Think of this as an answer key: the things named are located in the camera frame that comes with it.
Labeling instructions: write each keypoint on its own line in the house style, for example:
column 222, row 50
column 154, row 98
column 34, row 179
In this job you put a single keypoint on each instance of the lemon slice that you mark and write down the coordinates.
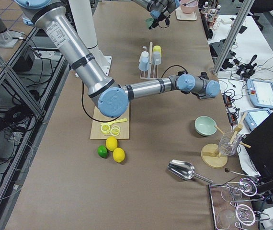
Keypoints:
column 115, row 131
column 105, row 129

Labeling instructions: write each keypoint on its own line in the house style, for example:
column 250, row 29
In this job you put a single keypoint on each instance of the wooden mug tree stand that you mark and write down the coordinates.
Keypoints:
column 210, row 153

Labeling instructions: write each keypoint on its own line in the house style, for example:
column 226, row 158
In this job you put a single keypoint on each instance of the black wire glass rack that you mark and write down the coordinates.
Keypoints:
column 230, row 204

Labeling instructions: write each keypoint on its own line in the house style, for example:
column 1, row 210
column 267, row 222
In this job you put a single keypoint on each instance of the pink bowl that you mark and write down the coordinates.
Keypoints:
column 188, row 6

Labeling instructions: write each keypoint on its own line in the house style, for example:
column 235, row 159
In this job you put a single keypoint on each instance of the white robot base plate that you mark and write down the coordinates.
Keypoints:
column 106, row 63

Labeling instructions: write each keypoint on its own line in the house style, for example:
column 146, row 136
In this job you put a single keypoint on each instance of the light blue plastic cup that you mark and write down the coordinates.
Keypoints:
column 143, row 64

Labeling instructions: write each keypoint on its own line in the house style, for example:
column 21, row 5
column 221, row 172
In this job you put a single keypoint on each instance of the wooden cutting board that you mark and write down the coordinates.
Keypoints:
column 96, row 134

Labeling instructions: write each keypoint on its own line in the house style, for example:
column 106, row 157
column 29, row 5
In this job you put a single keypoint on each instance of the mint green bowl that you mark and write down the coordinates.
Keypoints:
column 205, row 126

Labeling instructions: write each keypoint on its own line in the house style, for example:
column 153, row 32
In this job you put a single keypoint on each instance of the black monitor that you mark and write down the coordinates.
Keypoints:
column 261, row 151

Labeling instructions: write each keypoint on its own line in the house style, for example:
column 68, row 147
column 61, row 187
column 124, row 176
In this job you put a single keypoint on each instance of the white wire cup rack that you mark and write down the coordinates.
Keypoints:
column 152, row 72

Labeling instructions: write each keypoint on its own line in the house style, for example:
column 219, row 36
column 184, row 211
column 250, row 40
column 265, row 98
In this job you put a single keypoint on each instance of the glass mug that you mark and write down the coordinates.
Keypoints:
column 227, row 148

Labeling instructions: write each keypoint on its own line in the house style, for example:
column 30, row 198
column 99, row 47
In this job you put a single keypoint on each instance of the whole yellow lemon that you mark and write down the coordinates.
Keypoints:
column 118, row 155
column 111, row 143

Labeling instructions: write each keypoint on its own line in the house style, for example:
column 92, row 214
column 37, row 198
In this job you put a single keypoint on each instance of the grey plastic cup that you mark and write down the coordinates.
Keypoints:
column 156, row 58

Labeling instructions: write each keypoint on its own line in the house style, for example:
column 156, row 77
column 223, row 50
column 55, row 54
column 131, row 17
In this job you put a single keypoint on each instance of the yellow plastic knife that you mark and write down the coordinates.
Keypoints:
column 115, row 121

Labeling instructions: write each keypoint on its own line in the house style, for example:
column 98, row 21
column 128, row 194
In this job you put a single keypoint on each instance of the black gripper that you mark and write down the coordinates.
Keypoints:
column 160, row 17
column 203, row 74

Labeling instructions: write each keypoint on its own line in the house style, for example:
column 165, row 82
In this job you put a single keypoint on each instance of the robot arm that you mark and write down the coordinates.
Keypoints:
column 160, row 10
column 110, row 98

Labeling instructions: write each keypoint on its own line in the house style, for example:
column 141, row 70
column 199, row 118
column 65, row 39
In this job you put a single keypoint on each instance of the bottle carrier rack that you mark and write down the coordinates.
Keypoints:
column 210, row 12

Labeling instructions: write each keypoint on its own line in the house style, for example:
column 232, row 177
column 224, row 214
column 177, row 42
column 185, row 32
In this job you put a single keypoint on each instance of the white plastic cup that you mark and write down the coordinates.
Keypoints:
column 144, row 54

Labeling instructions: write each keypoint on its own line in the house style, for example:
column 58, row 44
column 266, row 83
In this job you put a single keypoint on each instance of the beige plastic tray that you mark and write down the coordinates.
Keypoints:
column 181, row 16

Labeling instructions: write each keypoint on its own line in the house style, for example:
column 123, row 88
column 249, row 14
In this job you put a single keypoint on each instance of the metal scoop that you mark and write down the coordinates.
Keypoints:
column 185, row 170

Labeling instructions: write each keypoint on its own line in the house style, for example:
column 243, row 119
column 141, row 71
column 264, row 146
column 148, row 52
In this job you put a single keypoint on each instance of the yellow plastic cup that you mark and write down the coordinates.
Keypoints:
column 156, row 48

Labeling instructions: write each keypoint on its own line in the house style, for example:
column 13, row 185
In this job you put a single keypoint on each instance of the green plastic cup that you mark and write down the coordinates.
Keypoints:
column 149, row 22

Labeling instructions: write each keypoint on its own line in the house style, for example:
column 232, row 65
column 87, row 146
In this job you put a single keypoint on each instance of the green lime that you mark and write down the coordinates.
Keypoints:
column 102, row 151

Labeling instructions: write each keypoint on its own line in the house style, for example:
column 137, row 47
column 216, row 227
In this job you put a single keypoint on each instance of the aluminium frame post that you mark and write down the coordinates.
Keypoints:
column 245, row 8

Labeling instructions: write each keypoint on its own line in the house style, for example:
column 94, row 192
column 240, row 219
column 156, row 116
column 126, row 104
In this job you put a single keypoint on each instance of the teach pendant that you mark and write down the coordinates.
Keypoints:
column 260, row 93
column 255, row 117

